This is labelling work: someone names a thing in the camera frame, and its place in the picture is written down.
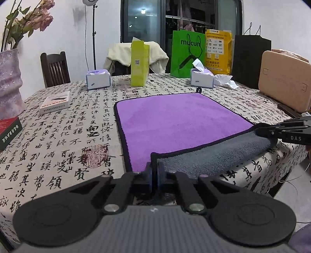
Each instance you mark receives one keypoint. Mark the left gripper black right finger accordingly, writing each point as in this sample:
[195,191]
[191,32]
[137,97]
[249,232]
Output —
[236,214]

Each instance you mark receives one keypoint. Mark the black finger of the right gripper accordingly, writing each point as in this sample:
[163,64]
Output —
[268,131]

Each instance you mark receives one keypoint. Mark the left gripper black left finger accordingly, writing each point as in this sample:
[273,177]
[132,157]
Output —
[69,215]

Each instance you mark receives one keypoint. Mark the purple and grey towel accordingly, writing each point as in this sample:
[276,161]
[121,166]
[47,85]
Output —
[186,132]

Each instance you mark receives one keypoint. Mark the beige plastic case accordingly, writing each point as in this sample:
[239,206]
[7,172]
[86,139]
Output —
[285,77]

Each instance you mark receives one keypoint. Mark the crumpled white tissue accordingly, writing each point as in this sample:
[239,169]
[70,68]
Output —
[225,81]

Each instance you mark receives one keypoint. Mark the black paper bag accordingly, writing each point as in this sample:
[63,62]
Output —
[247,57]

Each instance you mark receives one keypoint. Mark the right purple tissue pack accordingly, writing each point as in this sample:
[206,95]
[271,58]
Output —
[201,76]

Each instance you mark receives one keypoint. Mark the purple tissue pack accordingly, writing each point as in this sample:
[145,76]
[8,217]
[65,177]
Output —
[98,79]
[201,76]

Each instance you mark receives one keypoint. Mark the yellow paper bag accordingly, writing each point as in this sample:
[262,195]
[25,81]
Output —
[218,57]

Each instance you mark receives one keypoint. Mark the red and green box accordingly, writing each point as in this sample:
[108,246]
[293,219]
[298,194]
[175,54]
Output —
[9,129]

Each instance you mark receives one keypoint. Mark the white flat product box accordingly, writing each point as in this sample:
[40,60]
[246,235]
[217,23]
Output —
[55,102]

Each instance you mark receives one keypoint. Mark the green mucun paper bag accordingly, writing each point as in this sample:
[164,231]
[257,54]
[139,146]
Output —
[187,46]

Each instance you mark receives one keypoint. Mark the pink glitter vase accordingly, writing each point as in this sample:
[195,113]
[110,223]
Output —
[12,104]

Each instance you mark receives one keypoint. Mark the left purple tissue pack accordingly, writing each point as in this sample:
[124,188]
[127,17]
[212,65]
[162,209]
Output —
[98,79]

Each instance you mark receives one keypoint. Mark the dark wooden chair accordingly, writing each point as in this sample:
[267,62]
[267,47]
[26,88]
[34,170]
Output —
[54,69]

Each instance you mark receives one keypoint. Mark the lime green snack box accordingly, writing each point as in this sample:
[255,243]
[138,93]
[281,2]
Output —
[140,56]

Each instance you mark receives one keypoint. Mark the dark chair under cloth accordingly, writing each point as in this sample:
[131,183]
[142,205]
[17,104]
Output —
[120,69]

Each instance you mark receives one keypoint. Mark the black framed glass door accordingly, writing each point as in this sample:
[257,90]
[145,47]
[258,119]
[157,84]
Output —
[155,20]

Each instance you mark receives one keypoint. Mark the cream cloth on chair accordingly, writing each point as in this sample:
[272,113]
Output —
[121,52]

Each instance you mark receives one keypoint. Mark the dried pink roses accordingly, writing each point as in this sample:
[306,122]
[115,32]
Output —
[22,22]

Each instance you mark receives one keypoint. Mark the studio light on stand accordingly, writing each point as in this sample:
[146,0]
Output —
[93,4]

